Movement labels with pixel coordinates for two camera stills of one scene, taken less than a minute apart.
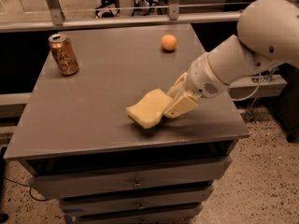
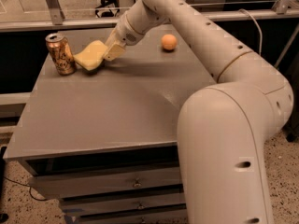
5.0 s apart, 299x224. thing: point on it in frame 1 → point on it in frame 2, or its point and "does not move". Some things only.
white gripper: (202, 77) → (123, 35)
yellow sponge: (149, 112) → (92, 55)
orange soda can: (64, 54) does not move
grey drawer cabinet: (81, 146) does not move
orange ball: (168, 42) does not move
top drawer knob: (136, 185) does not move
